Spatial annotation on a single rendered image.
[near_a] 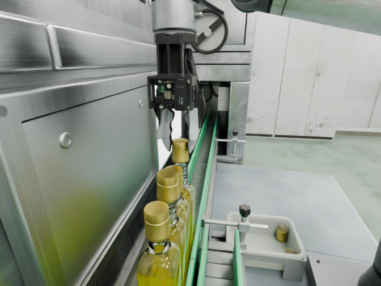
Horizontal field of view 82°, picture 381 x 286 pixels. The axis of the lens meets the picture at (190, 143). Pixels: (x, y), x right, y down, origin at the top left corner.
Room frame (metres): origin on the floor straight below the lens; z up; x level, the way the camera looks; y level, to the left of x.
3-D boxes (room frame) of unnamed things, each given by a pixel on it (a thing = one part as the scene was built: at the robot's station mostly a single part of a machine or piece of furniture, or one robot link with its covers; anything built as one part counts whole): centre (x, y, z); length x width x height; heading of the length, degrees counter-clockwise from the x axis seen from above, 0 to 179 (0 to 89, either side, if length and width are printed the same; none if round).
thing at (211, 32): (1.29, -0.09, 1.49); 0.21 x 0.05 x 0.21; 81
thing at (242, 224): (0.46, -0.11, 0.95); 0.17 x 0.03 x 0.12; 81
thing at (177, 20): (0.40, 0.02, 1.41); 0.08 x 0.08 x 0.05
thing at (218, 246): (0.46, -0.09, 0.85); 0.09 x 0.04 x 0.07; 81
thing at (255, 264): (0.56, -0.20, 0.79); 0.27 x 0.17 x 0.08; 81
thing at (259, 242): (0.56, -0.23, 0.80); 0.22 x 0.17 x 0.09; 81
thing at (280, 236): (0.60, -0.32, 0.79); 0.04 x 0.04 x 0.04
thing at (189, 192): (0.42, 0.02, 0.99); 0.06 x 0.06 x 0.21; 80
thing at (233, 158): (1.09, -0.21, 0.90); 0.17 x 0.05 x 0.22; 81
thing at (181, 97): (0.39, 0.03, 1.33); 0.09 x 0.08 x 0.12; 170
